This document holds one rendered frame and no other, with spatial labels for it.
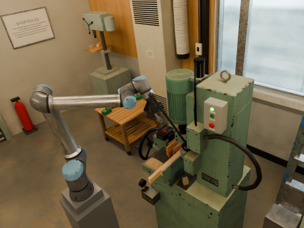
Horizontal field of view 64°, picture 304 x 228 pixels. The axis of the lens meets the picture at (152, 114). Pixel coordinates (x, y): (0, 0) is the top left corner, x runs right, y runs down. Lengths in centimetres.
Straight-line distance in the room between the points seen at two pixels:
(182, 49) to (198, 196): 180
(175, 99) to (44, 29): 308
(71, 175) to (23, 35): 270
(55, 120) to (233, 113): 118
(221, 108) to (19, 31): 340
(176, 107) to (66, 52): 316
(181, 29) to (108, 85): 145
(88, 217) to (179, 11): 218
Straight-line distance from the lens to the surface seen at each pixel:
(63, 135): 187
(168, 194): 184
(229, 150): 137
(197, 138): 133
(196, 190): 167
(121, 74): 382
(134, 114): 298
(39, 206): 304
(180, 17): 284
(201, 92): 127
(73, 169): 187
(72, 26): 440
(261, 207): 268
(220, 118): 120
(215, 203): 162
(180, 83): 139
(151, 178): 157
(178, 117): 151
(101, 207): 206
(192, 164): 147
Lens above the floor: 208
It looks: 32 degrees down
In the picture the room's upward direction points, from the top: 7 degrees counter-clockwise
